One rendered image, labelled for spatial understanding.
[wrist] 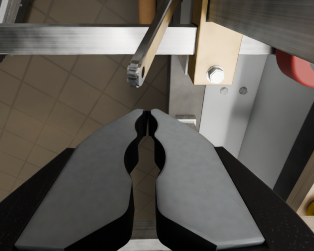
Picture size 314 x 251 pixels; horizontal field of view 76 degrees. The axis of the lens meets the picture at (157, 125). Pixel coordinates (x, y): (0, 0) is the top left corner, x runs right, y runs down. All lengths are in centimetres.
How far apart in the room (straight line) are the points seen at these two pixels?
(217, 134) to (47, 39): 50
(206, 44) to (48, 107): 123
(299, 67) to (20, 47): 30
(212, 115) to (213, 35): 36
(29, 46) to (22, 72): 108
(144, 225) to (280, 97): 38
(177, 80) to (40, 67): 98
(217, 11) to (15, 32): 22
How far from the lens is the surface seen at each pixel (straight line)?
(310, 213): 44
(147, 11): 103
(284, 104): 50
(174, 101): 45
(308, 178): 41
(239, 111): 61
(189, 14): 32
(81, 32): 26
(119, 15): 112
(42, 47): 28
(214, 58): 26
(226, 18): 19
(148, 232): 32
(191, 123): 45
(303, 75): 26
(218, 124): 61
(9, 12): 106
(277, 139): 52
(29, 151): 167
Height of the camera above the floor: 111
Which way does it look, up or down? 57 degrees down
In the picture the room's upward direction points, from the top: 178 degrees clockwise
